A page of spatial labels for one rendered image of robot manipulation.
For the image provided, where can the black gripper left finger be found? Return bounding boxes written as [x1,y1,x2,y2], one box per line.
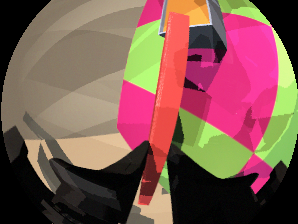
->
[49,141,149,224]

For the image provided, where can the red box lid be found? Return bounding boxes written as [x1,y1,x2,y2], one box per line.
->
[138,12,189,205]

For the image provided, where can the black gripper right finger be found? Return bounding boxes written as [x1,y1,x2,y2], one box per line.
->
[166,144,259,224]

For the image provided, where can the dark grey open box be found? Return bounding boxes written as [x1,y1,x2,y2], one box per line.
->
[158,0,227,49]

